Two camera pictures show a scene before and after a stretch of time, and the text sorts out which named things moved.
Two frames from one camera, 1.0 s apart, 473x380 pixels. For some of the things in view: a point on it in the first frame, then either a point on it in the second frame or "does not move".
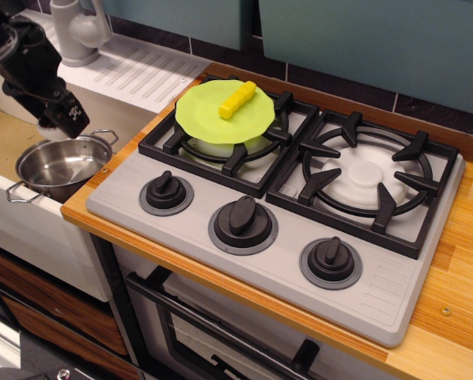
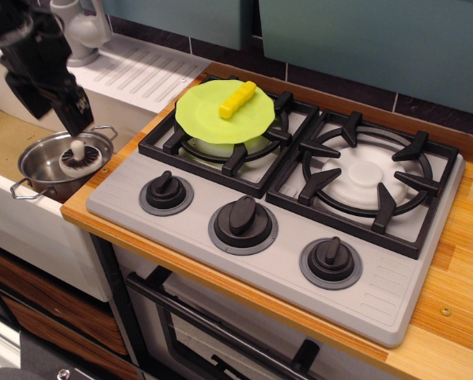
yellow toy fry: x=237 y=100 does not move
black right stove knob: x=331 y=264 does not move
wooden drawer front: x=59 y=314 does not move
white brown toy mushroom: x=54 y=134 to x=80 y=160
